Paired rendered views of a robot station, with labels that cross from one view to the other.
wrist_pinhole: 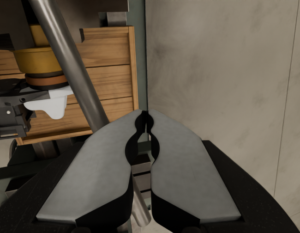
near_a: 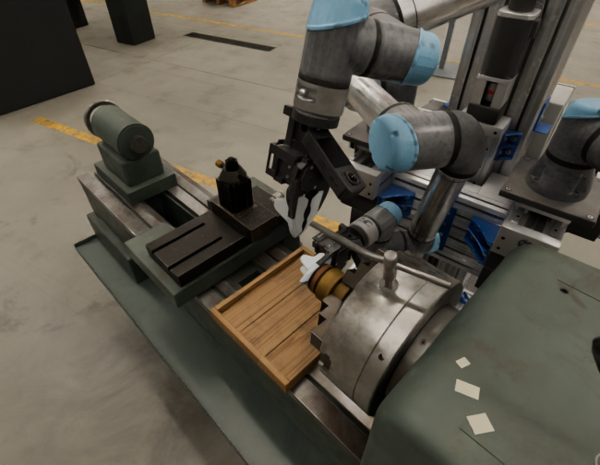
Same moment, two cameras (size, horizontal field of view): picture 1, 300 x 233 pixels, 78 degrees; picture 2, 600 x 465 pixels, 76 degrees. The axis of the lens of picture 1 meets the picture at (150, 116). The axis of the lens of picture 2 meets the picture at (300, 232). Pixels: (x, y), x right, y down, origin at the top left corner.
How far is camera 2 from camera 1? 0.58 m
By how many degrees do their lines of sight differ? 45
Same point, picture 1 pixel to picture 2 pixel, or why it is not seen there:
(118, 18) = (301, 389)
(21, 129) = (317, 240)
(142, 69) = (217, 417)
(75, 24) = (331, 305)
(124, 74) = (260, 346)
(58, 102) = (308, 264)
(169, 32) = not seen: outside the picture
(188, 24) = not seen: outside the picture
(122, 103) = (242, 321)
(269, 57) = not seen: outside the picture
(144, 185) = (165, 253)
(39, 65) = (332, 272)
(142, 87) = (200, 395)
